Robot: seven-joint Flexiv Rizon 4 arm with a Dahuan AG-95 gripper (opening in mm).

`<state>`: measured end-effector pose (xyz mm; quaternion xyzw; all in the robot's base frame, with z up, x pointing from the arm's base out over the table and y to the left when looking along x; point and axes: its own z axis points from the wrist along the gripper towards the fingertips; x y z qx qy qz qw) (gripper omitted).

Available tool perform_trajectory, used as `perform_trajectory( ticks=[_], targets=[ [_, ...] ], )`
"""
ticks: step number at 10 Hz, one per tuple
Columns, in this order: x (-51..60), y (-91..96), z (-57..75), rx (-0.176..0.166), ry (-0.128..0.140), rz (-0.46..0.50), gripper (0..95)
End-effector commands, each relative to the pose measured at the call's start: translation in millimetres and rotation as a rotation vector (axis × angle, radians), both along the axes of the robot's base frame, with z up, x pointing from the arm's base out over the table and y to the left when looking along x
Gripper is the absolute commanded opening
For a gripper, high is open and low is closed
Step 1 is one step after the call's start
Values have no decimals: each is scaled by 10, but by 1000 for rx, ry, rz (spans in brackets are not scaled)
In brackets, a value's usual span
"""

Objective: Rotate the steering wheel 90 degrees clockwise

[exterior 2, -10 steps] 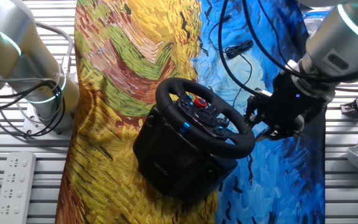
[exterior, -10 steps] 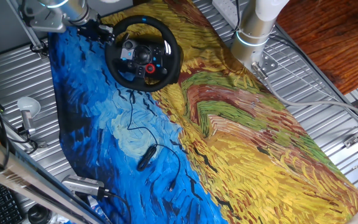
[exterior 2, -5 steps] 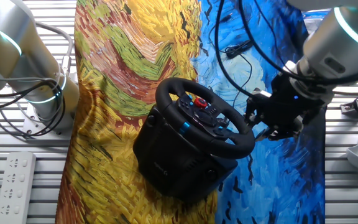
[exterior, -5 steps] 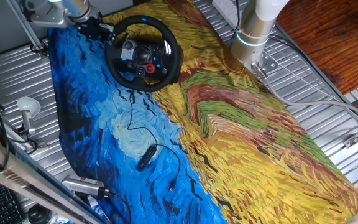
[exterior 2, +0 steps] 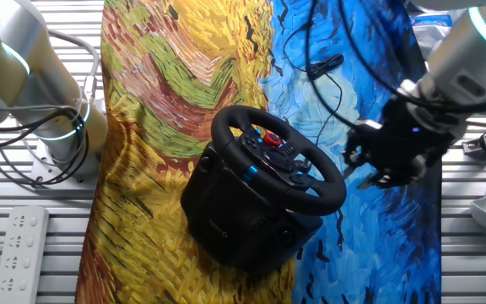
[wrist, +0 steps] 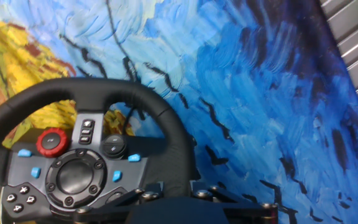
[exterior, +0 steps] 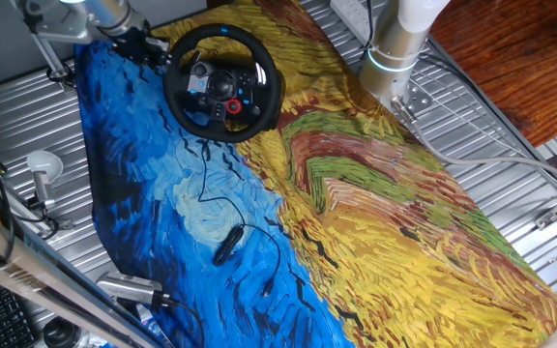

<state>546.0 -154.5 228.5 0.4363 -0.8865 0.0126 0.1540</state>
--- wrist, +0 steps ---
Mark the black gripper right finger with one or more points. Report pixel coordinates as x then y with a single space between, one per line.
250 213

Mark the black racing steering wheel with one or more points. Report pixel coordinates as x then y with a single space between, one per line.
89 90

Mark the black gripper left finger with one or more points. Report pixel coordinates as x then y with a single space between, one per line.
110 211

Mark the blue yellow painting print cloth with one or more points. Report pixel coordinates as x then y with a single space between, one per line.
259 93

